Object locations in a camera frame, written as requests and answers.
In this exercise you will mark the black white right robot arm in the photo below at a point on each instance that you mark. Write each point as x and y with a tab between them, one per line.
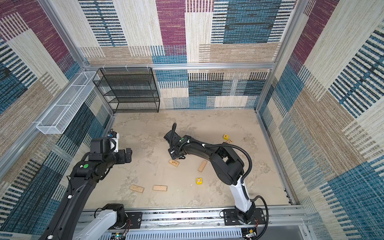
231	164

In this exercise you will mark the yellow target cube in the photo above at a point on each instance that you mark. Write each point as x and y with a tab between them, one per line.
199	181

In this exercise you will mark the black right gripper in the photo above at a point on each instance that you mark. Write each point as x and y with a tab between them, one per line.
173	156

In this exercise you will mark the black wire mesh shelf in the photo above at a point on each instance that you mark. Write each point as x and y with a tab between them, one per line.
128	90

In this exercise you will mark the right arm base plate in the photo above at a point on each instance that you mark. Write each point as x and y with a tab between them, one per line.
234	217

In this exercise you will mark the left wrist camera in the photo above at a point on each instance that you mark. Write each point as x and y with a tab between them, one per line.
113	137

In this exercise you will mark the aluminium mounting rail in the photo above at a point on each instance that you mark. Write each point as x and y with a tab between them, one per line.
282	223

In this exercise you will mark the white wire mesh basket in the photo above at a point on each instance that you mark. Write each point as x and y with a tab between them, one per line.
58	118

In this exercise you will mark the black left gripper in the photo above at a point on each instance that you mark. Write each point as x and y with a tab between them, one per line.
122	159

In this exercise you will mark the printed wood block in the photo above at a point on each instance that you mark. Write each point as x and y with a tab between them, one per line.
174	163
137	189

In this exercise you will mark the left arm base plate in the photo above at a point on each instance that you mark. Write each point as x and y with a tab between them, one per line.
134	220

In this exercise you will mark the plain wood block front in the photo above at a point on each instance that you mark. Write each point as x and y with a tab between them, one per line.
160	188

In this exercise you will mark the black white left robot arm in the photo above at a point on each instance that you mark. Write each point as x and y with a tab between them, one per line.
86	174

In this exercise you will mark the plain wood block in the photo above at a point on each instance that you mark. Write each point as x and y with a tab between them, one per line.
202	166
160	188

